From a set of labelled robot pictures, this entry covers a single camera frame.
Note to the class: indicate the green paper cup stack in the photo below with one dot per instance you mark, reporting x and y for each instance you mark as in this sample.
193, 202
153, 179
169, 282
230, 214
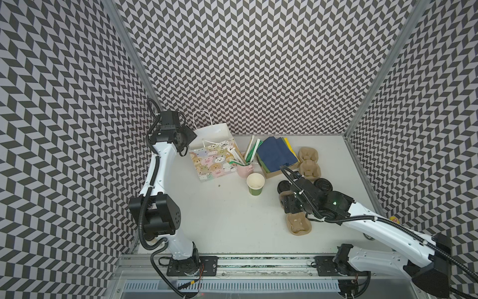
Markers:
255, 183

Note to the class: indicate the cartoon animal paper bag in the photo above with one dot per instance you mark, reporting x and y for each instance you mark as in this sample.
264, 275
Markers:
213, 150

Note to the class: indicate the yellow napkin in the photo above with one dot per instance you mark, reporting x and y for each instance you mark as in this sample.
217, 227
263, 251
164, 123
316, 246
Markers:
288, 144

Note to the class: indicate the brown tea bottle yellow cap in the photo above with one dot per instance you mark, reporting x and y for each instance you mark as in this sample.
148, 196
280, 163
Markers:
394, 219

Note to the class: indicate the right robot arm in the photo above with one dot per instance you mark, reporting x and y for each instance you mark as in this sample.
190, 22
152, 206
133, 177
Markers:
424, 260

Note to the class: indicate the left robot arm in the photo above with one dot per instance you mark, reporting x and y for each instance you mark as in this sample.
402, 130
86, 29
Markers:
155, 213

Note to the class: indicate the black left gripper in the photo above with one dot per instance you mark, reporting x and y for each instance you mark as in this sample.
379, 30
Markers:
190, 135

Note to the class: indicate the pulp cup carrier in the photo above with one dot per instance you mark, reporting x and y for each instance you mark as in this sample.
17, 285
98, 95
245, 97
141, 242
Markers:
296, 221

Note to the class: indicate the pink metal bucket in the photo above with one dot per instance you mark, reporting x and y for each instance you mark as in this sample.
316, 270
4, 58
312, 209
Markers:
245, 171

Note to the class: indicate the dark blue napkin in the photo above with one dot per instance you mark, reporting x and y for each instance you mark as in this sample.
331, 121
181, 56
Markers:
274, 153

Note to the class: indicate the black cup lid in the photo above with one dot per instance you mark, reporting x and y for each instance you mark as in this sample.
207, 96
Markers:
324, 185

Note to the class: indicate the metal base rail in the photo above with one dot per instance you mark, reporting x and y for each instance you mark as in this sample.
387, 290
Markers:
253, 276

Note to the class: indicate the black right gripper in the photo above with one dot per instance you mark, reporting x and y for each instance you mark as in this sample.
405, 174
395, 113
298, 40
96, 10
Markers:
290, 205

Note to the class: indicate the stack of pulp cup carriers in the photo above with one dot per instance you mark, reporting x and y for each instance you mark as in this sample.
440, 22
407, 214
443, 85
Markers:
309, 168

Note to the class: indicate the green wrapped straw, lying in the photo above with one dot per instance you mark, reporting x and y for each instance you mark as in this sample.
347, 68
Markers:
237, 163

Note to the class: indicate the green napkin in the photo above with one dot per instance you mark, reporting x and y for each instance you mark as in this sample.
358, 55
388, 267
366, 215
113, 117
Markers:
263, 166

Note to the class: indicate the cardboard napkin box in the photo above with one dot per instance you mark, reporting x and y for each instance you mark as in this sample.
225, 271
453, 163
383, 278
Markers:
293, 167

